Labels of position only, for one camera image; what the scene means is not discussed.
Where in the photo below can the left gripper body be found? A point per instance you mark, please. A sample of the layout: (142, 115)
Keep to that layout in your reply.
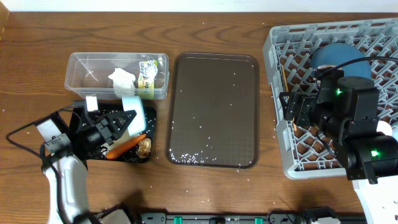
(92, 140)

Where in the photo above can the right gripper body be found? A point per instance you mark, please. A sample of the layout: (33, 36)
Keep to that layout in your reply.
(303, 104)

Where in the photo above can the light blue rice bowl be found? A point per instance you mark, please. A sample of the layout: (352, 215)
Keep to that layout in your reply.
(138, 124)

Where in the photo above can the orange carrot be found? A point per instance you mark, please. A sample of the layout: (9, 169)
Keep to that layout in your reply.
(121, 149)

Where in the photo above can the brown food scrap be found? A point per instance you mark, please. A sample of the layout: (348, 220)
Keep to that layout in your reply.
(145, 147)

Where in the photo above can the white tissue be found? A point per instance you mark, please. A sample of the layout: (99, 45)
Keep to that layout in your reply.
(123, 82)

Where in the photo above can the foil and yellow snack wrapper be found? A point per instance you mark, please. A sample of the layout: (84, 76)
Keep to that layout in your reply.
(146, 82)

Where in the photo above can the blue plate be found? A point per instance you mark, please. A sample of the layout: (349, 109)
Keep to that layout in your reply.
(338, 53)

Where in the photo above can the pink cup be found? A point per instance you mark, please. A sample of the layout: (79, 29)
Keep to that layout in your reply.
(384, 127)

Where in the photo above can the blue cup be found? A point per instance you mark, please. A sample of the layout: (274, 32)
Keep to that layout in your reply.
(395, 130)

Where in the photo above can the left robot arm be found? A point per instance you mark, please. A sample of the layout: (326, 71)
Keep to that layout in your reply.
(63, 155)

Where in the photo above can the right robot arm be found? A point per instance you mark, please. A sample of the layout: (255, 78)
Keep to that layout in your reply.
(344, 109)

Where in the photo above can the grey dishwasher rack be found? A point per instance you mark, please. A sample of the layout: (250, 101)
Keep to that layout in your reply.
(303, 156)

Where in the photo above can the white rice pile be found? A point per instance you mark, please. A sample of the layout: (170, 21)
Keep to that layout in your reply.
(124, 138)

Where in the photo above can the black plastic tray bin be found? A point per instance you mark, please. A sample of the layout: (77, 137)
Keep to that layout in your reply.
(131, 155)

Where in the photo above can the clear plastic bin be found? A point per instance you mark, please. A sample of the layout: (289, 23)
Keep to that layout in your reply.
(87, 72)

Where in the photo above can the brown serving tray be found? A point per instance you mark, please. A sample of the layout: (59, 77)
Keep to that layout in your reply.
(214, 111)

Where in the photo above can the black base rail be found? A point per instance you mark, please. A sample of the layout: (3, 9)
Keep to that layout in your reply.
(121, 214)

